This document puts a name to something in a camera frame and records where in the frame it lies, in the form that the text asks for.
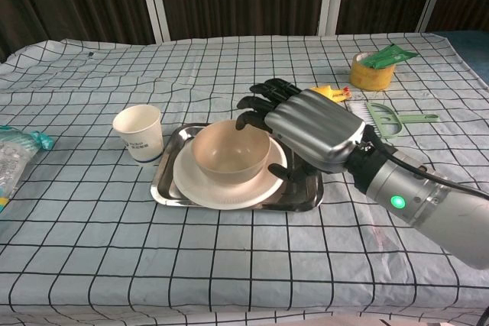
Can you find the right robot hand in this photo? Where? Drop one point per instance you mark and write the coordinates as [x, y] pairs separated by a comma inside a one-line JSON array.
[[317, 127]]

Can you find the beige bowl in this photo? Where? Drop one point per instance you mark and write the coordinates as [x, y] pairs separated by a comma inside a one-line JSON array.
[[229, 150]]

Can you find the white paper plate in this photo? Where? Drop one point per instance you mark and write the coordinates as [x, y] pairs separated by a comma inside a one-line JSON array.
[[229, 198]]

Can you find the white paper cup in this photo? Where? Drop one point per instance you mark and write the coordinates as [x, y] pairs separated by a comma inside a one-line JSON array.
[[139, 135]]

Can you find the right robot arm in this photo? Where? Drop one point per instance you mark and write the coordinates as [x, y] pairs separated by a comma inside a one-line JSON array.
[[428, 215]]

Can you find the metal tray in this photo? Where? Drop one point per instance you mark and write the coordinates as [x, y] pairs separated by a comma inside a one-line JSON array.
[[305, 196]]

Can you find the yellow rubber chicken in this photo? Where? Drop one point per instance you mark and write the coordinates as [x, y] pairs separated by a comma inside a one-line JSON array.
[[332, 93]]

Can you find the yellow tape roll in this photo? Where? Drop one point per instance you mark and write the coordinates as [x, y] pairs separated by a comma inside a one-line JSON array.
[[368, 78]]

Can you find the green hand brush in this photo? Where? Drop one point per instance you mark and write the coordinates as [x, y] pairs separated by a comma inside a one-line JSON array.
[[416, 117]]

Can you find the green packet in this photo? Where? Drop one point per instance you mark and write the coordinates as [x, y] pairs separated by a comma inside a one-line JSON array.
[[389, 57]]

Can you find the blue felt table cover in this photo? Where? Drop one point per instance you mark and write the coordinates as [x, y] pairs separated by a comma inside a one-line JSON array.
[[473, 51]]

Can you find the blue checkered tablecloth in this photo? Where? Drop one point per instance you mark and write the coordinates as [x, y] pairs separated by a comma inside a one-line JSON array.
[[191, 265]]

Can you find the teal snack bag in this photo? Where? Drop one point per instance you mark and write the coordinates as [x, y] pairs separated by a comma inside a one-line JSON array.
[[15, 162]]

